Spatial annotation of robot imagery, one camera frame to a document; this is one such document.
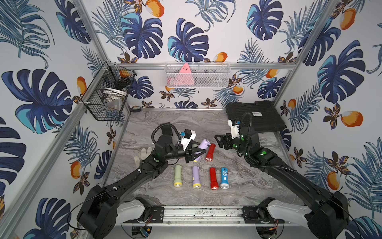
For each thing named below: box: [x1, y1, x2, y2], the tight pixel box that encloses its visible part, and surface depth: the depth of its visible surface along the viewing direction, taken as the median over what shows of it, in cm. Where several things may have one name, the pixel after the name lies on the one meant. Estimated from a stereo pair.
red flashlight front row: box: [209, 167, 219, 190], surface depth 87 cm
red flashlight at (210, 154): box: [205, 143, 217, 162], surface depth 95 cm
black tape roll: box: [131, 105, 142, 113], surface depth 124 cm
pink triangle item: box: [174, 62, 195, 86], surface depth 92 cm
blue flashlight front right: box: [220, 167, 230, 190], surface depth 86 cm
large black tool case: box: [225, 100, 287, 133], surface depth 115 cm
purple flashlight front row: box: [191, 165, 201, 189], surface depth 86 cm
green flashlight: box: [174, 164, 183, 188], surface depth 86 cm
